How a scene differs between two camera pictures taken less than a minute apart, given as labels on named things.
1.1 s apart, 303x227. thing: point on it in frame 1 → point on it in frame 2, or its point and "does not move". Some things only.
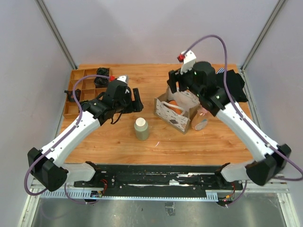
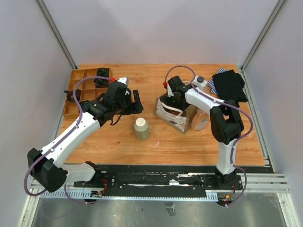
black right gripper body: [195, 88] → [173, 101]
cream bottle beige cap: [141, 129] does not move
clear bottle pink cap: [200, 121] does not move
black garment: [235, 83] does not move
